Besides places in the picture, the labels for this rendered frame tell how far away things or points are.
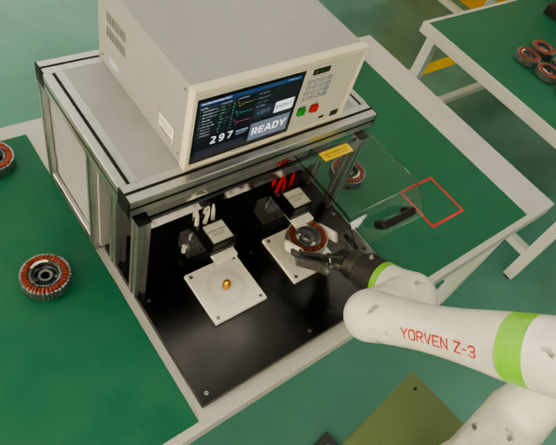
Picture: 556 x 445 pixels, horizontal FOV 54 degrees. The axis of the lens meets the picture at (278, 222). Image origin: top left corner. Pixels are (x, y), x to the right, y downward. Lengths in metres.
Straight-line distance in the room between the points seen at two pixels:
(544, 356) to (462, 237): 0.97
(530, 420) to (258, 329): 0.61
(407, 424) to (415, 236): 0.58
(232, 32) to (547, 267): 2.32
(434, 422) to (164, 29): 1.06
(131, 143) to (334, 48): 0.47
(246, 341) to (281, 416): 0.82
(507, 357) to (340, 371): 1.40
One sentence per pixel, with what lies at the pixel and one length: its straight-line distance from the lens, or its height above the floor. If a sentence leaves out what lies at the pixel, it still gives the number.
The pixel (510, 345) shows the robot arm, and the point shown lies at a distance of 0.89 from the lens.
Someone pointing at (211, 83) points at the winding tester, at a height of 1.32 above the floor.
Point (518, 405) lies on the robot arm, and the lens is 1.21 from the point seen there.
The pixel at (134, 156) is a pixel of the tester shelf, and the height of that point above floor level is 1.11.
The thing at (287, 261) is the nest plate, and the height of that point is 0.78.
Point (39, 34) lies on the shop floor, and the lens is 3.35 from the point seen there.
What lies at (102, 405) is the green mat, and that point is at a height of 0.75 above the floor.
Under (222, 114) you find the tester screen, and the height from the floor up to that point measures 1.25.
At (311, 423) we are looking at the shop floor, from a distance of 2.13.
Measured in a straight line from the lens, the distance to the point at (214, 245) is 1.25.
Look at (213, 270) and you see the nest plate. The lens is 1.38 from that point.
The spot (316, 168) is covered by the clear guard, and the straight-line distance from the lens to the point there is 1.28.
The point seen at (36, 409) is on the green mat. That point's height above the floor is 0.75.
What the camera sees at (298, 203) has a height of 0.92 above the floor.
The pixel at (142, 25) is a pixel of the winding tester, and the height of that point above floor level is 1.32.
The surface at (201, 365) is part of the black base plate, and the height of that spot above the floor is 0.77.
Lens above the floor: 1.94
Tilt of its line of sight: 50 degrees down
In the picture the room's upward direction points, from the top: 21 degrees clockwise
